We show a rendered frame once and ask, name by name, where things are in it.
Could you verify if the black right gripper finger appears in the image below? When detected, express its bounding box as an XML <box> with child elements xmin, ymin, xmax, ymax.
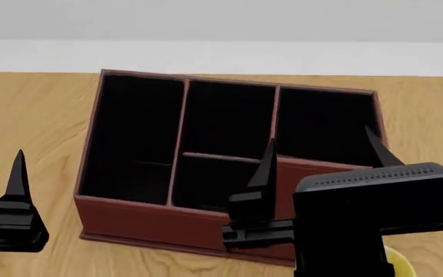
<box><xmin>365</xmin><ymin>125</ymin><xmax>405</xmax><ymax>169</ymax></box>
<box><xmin>228</xmin><ymin>138</ymin><xmax>278</xmax><ymax>226</ymax></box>

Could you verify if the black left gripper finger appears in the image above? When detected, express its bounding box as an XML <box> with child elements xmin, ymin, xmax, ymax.
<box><xmin>0</xmin><ymin>149</ymin><xmax>50</xmax><ymax>235</ymax></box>

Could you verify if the brown leather compartment caddy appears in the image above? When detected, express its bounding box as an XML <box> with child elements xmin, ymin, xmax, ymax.
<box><xmin>73</xmin><ymin>68</ymin><xmax>390</xmax><ymax>267</ymax></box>

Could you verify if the yellow round object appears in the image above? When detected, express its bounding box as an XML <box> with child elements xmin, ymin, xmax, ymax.
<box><xmin>383</xmin><ymin>245</ymin><xmax>417</xmax><ymax>277</ymax></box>

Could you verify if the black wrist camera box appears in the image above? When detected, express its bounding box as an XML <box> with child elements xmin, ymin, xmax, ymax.
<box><xmin>291</xmin><ymin>162</ymin><xmax>443</xmax><ymax>238</ymax></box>

